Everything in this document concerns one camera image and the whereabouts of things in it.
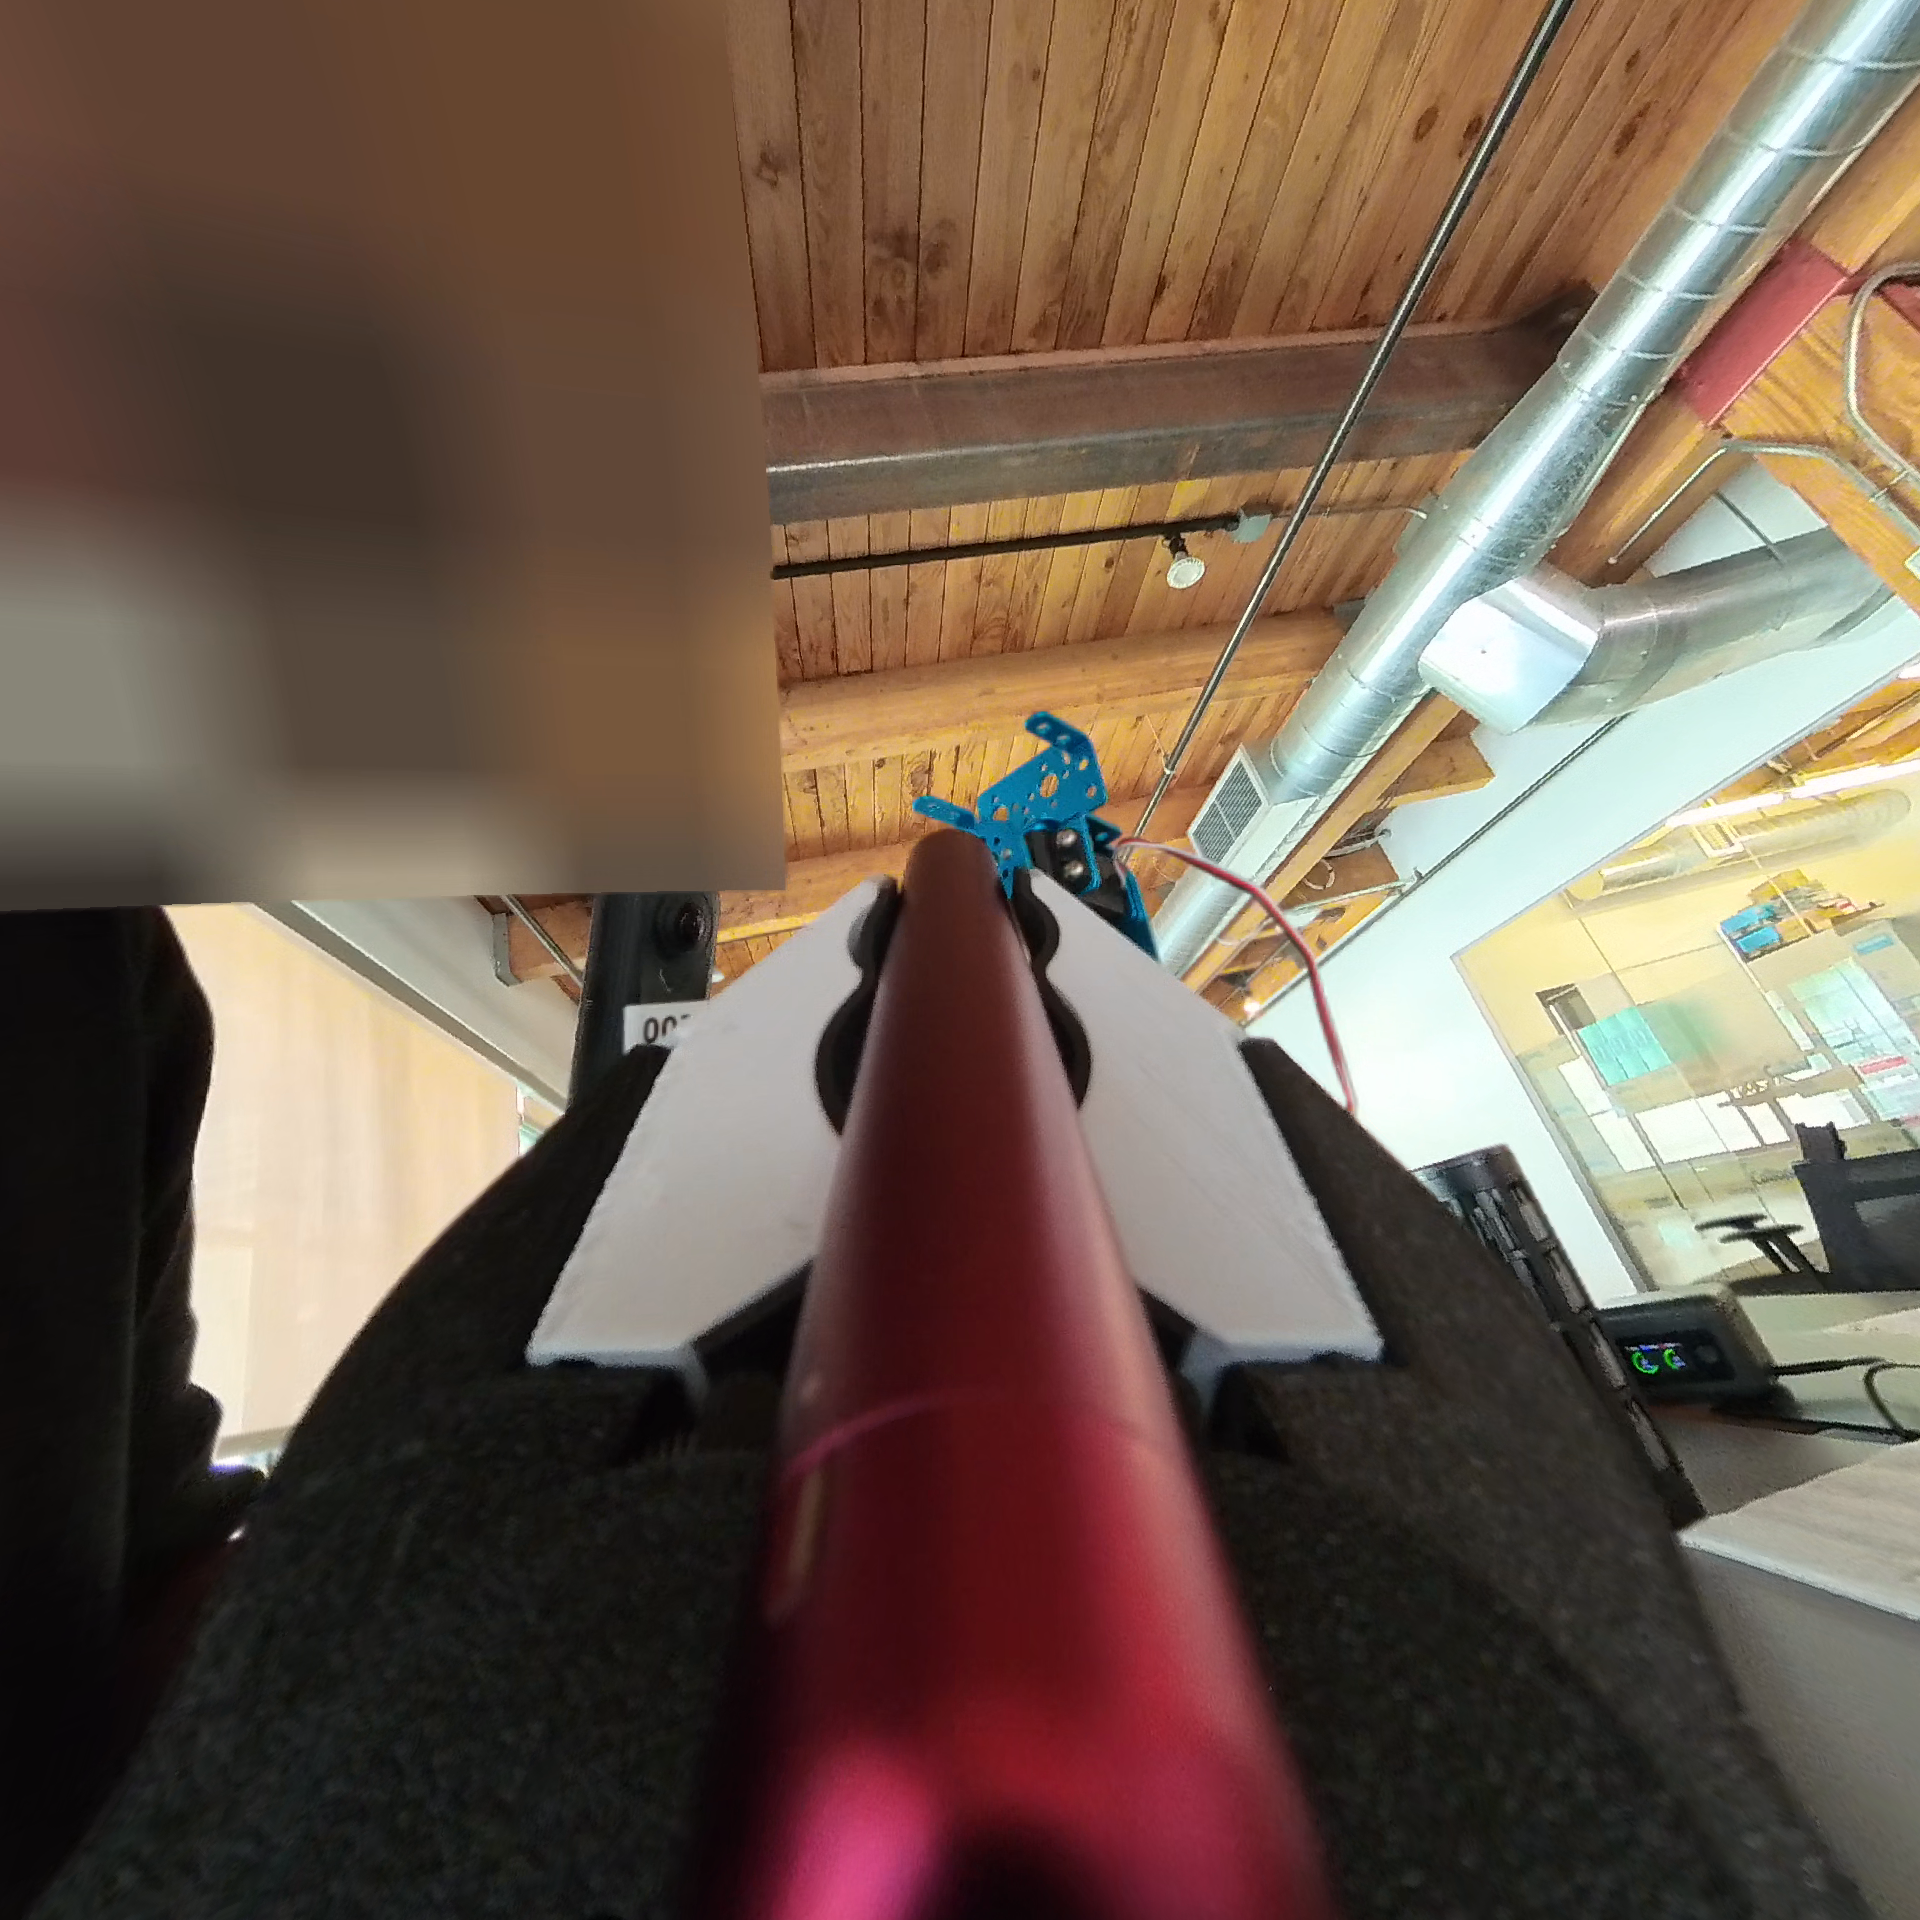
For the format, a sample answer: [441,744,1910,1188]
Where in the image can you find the black lighting track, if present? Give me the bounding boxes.
[772,505,1280,581]

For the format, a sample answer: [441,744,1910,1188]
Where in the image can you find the silver spiral ventilation duct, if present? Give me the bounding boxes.
[1153,0,1920,980]

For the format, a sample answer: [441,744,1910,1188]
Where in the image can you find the black slotted cylinder holder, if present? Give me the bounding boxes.
[1413,1145,1711,1534]

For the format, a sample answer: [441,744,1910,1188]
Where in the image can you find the black power station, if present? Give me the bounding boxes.
[1593,1285,1790,1407]

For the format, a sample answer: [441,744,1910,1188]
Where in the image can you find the blue toy robot arm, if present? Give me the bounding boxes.
[910,710,1167,966]

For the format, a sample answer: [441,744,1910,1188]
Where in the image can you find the black power cable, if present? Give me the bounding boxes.
[1772,1356,1920,1446]

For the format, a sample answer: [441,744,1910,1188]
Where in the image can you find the glass office partition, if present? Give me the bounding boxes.
[1451,672,1920,1295]

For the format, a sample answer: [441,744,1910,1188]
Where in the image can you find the white foam sheet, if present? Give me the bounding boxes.
[1675,1435,1920,1621]

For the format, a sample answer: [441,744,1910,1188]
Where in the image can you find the large silver duct branch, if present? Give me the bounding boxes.
[1413,523,1902,742]

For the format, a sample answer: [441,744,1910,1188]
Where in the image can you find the thin metal ceiling pipe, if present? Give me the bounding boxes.
[1137,0,1579,821]

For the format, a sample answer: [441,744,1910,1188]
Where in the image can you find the red electric screwdriver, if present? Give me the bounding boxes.
[733,829,1340,1920]

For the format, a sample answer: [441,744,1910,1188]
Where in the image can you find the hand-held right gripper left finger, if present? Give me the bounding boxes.
[527,879,903,1377]

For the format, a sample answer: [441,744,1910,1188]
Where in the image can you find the red white servo cable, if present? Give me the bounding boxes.
[1113,838,1361,1122]

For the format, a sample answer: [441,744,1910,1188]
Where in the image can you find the person's dark clothing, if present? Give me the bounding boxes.
[0,905,272,1920]

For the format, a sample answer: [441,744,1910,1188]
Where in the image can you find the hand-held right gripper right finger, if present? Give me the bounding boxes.
[1019,887,1383,1392]

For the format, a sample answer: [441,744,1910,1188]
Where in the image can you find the black office chair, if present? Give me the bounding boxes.
[1693,1129,1920,1300]

